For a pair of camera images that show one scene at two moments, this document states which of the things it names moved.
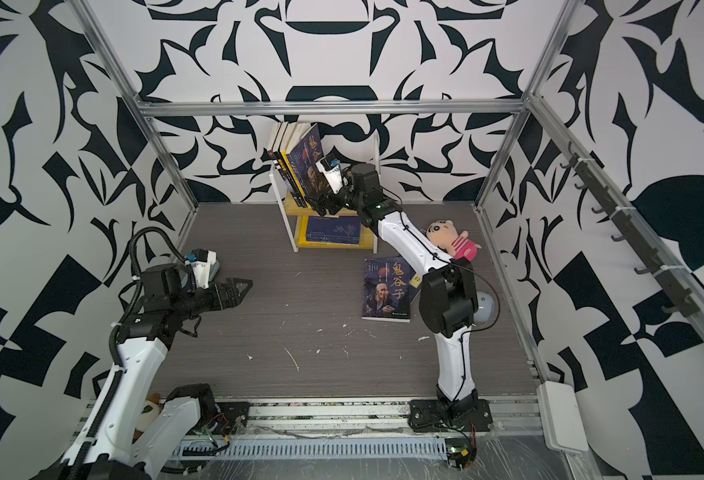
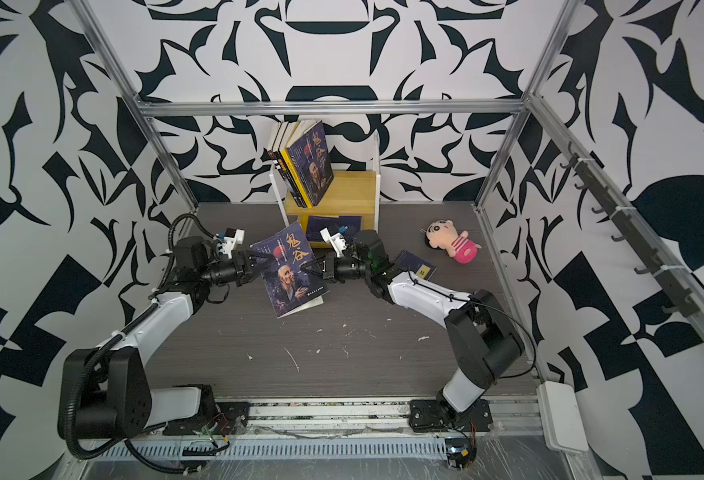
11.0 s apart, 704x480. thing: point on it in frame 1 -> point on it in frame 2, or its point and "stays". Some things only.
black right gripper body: x=350 y=199 -> x=351 y=269
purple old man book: x=302 y=160 stays
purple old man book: x=386 y=289 -> x=290 y=289
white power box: x=563 y=425 stays
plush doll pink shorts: x=444 y=234 stays
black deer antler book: x=280 y=161 stays
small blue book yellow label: x=334 y=229 stays
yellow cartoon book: x=286 y=138 stays
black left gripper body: x=210 y=298 -> x=235 y=269
